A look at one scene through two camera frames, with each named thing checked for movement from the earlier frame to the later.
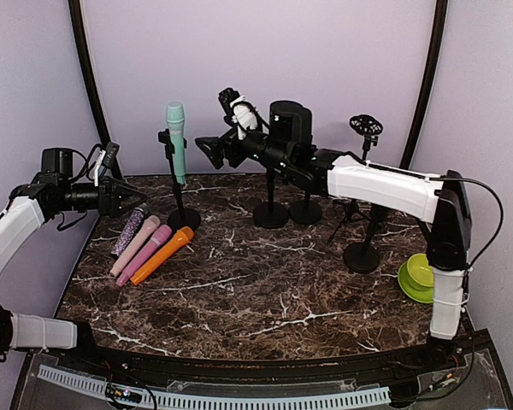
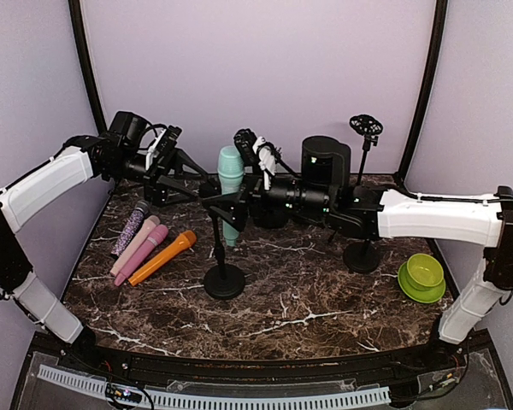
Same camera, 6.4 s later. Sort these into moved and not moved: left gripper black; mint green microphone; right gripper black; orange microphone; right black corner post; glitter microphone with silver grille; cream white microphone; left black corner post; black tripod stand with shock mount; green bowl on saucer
Moved: right gripper black; mint green microphone; orange microphone; left gripper black
Not moved: black tripod stand with shock mount; right black corner post; green bowl on saucer; glitter microphone with silver grille; cream white microphone; left black corner post
